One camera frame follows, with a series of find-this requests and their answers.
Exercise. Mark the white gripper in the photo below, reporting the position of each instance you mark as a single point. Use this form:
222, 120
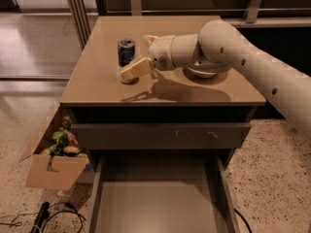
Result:
160, 52

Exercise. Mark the blue silver redbull can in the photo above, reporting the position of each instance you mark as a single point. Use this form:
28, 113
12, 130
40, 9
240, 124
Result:
126, 51

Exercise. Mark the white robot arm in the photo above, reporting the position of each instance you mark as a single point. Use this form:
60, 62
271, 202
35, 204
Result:
218, 47

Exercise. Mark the grey drawer cabinet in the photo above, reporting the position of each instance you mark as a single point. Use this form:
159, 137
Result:
95, 93

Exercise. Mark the grey top drawer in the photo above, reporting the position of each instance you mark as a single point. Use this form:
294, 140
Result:
161, 136

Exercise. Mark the open grey middle drawer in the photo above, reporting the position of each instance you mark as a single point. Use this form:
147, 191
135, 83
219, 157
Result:
161, 194

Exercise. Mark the white paper bowl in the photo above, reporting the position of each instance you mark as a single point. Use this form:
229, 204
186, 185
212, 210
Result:
205, 73

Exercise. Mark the colourful items in box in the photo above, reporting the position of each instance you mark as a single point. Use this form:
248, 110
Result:
64, 142

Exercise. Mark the cardboard box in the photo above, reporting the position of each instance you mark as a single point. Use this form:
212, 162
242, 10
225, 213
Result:
53, 172

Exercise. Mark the black device on floor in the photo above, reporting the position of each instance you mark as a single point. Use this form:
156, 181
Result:
40, 219

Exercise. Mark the metal railing frame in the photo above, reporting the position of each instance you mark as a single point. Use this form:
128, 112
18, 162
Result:
247, 12

